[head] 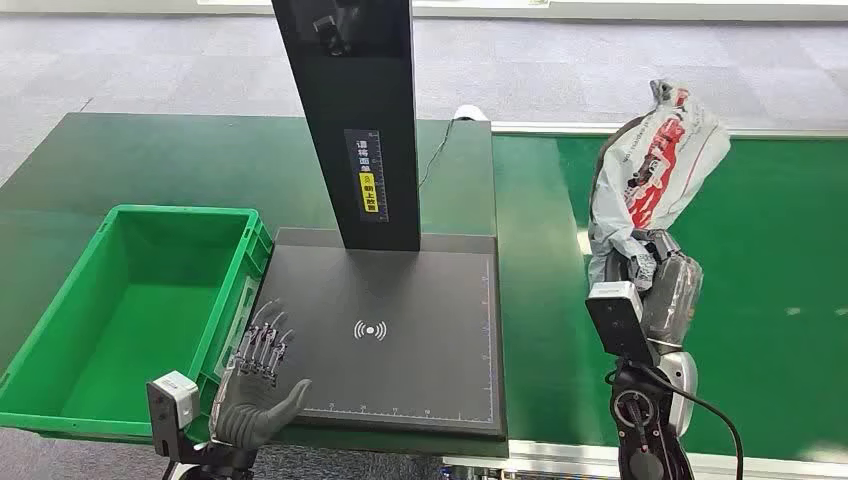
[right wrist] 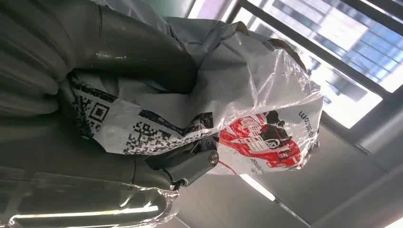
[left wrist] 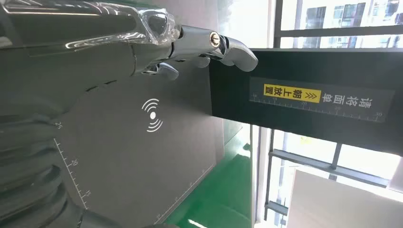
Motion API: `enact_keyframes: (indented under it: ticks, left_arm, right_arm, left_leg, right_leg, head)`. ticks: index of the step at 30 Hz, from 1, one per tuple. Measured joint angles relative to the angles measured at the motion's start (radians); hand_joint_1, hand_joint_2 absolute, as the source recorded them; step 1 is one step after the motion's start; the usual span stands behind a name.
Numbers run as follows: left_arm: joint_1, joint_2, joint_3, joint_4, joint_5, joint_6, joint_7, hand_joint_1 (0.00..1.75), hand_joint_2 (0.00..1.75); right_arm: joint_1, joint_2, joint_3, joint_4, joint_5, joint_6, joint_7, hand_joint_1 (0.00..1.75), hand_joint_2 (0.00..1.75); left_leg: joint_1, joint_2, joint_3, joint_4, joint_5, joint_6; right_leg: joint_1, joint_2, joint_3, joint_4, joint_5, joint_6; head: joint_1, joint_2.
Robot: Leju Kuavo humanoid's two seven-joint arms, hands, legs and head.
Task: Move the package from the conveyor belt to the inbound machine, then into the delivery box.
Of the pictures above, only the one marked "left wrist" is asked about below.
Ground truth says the black inbound scanner machine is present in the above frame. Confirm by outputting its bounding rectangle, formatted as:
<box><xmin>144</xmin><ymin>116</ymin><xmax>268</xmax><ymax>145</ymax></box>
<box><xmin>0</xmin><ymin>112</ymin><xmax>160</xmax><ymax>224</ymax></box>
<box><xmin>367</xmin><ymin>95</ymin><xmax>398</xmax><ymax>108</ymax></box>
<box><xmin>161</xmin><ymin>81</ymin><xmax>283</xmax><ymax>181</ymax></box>
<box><xmin>53</xmin><ymin>47</ymin><xmax>403</xmax><ymax>226</ymax></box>

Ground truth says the green conveyor belt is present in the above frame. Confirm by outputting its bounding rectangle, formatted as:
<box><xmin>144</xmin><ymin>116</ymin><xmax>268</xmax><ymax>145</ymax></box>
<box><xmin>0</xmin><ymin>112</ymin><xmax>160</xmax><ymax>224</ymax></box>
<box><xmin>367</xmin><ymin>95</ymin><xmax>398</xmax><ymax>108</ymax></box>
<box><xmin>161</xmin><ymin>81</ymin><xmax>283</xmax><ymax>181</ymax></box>
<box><xmin>163</xmin><ymin>143</ymin><xmax>253</xmax><ymax>228</ymax></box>

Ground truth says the white flat panel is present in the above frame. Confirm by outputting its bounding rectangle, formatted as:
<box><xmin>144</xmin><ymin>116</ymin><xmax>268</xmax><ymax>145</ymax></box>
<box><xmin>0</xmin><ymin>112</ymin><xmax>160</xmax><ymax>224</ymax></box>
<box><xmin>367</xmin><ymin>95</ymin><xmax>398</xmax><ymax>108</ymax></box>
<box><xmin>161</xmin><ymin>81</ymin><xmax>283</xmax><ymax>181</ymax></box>
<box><xmin>286</xmin><ymin>168</ymin><xmax>403</xmax><ymax>228</ymax></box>

